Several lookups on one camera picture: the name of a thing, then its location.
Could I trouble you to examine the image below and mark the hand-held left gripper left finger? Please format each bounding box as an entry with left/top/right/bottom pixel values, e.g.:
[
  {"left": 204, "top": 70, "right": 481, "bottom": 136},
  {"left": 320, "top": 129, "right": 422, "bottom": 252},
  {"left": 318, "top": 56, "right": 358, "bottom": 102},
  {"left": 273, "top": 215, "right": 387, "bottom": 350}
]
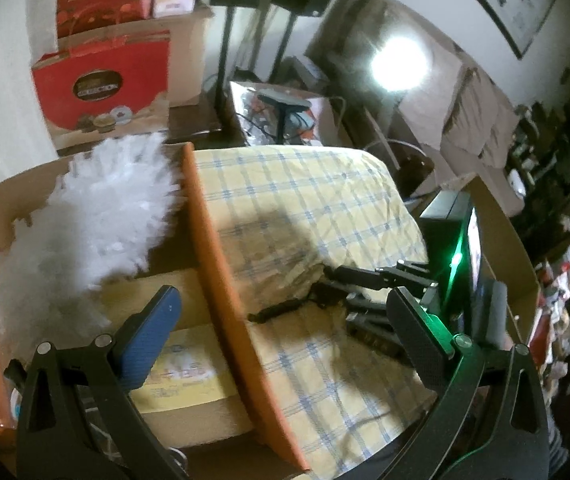
[{"left": 15, "top": 284, "right": 186, "bottom": 480}]

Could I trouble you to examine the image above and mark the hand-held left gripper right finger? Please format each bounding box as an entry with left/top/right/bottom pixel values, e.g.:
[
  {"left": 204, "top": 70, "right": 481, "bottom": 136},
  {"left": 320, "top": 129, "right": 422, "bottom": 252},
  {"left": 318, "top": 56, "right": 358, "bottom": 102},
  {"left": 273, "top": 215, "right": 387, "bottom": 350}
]
[{"left": 385, "top": 287, "right": 550, "bottom": 480}]

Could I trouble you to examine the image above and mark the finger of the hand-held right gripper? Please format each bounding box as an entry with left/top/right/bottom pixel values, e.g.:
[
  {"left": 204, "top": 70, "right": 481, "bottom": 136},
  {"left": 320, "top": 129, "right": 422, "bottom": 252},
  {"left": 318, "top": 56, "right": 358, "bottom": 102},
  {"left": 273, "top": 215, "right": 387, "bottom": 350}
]
[
  {"left": 345, "top": 296, "right": 411, "bottom": 358},
  {"left": 322, "top": 259, "right": 439, "bottom": 294}
]

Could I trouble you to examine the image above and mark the black strap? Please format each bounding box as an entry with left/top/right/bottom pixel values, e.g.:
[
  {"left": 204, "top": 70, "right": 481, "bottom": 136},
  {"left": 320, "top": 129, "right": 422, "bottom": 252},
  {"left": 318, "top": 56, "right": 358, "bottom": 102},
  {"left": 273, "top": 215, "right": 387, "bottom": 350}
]
[{"left": 246, "top": 282, "right": 351, "bottom": 322}]

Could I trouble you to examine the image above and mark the orange cardboard box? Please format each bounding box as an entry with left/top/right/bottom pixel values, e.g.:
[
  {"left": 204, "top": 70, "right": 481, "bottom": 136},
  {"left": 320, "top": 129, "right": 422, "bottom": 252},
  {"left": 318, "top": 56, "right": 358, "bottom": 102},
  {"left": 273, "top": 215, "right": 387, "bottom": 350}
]
[{"left": 0, "top": 142, "right": 313, "bottom": 480}]

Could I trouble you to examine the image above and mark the white fluffy duster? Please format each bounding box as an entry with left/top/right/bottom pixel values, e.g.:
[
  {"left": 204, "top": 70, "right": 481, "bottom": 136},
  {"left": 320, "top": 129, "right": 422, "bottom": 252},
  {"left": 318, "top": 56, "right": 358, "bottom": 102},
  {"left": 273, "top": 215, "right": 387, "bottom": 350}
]
[{"left": 0, "top": 132, "right": 187, "bottom": 356}]

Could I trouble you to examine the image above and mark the yellow printed package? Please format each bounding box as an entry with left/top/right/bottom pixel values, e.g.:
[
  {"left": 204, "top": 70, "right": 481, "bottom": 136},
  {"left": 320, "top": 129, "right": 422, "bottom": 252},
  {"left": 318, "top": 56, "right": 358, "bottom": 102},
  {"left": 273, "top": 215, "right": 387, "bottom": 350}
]
[{"left": 130, "top": 322, "right": 238, "bottom": 413}]

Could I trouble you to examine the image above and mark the yellow plaid blanket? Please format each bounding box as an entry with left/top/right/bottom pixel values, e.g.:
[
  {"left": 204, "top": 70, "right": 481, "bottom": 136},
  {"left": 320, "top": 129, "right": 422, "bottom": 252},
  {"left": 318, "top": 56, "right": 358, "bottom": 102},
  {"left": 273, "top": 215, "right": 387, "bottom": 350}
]
[{"left": 192, "top": 145, "right": 440, "bottom": 480}]

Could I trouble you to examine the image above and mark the beige sofa cover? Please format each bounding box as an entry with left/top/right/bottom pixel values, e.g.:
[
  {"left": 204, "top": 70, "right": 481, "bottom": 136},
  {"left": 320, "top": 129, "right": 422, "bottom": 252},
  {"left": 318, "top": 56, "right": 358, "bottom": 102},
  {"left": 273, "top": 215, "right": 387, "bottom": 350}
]
[{"left": 310, "top": 0, "right": 526, "bottom": 211}]

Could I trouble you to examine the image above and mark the cluttered shelf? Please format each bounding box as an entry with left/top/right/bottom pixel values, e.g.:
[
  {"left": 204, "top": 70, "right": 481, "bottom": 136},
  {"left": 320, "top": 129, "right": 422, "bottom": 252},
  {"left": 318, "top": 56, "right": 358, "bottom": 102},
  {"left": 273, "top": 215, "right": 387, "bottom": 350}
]
[{"left": 507, "top": 45, "right": 570, "bottom": 396}]

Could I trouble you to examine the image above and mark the bright lamp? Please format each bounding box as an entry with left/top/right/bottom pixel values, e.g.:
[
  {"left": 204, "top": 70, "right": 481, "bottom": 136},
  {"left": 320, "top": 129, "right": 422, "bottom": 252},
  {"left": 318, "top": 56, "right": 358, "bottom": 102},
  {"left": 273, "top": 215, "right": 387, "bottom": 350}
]
[{"left": 367, "top": 35, "right": 428, "bottom": 93}]

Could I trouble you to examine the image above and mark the dark wooden cabinet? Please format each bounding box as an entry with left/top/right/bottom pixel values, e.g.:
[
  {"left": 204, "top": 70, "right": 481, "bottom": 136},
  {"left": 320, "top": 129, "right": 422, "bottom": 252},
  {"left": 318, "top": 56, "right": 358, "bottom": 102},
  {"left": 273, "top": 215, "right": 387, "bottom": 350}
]
[{"left": 167, "top": 95, "right": 246, "bottom": 148}]

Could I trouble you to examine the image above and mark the black speaker stand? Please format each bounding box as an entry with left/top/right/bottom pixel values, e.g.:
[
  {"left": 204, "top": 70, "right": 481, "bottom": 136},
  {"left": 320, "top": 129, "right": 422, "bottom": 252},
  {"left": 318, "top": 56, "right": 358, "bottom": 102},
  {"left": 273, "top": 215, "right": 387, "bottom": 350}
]
[
  {"left": 215, "top": 5, "right": 238, "bottom": 133},
  {"left": 270, "top": 7, "right": 298, "bottom": 83}
]

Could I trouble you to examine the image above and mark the red gift box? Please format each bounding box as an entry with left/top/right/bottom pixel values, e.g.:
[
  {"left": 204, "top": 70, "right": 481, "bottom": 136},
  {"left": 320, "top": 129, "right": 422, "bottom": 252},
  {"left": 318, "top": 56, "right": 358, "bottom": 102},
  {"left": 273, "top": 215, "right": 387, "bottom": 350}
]
[{"left": 32, "top": 30, "right": 172, "bottom": 157}]

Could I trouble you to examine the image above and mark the large brown cardboard box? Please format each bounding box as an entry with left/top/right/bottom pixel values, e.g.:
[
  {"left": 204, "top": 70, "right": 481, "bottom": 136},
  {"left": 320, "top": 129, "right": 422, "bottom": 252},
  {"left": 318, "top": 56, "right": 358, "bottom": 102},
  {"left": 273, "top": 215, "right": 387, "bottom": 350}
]
[{"left": 58, "top": 5, "right": 216, "bottom": 108}]

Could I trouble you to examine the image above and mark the white cable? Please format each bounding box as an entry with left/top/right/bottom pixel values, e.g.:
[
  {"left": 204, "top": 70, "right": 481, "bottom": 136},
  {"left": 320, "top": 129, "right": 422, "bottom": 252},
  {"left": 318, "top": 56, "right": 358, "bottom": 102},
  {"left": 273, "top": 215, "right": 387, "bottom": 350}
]
[{"left": 387, "top": 137, "right": 433, "bottom": 158}]

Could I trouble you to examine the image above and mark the black bracket stand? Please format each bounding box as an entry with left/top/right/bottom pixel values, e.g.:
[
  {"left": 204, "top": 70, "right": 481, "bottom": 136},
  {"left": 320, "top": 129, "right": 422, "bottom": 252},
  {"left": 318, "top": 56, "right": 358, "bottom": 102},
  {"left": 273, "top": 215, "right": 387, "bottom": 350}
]
[{"left": 257, "top": 91, "right": 311, "bottom": 143}]

